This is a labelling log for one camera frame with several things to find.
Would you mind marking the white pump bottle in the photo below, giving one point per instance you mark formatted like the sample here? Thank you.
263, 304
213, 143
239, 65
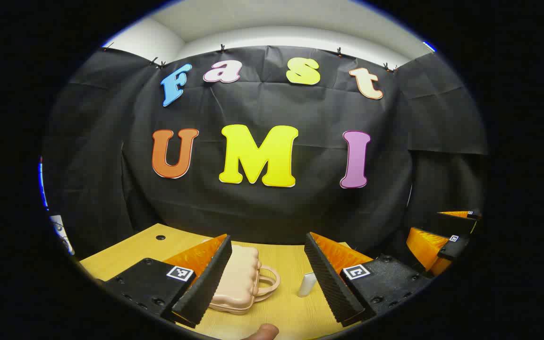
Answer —
307, 284

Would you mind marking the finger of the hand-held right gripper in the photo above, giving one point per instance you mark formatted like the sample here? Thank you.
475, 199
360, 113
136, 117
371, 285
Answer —
456, 224
454, 248

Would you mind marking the black backdrop cloth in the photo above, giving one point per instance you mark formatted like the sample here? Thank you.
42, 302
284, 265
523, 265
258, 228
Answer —
300, 212

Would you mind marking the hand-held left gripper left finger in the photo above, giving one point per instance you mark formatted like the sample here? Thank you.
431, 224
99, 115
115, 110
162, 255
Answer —
206, 283

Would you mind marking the pink suitcase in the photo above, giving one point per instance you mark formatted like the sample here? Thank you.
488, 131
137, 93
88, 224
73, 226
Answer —
241, 278

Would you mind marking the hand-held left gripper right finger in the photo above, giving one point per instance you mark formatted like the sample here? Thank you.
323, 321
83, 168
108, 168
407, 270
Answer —
331, 283

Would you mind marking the white equipment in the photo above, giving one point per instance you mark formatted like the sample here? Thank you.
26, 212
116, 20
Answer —
62, 233

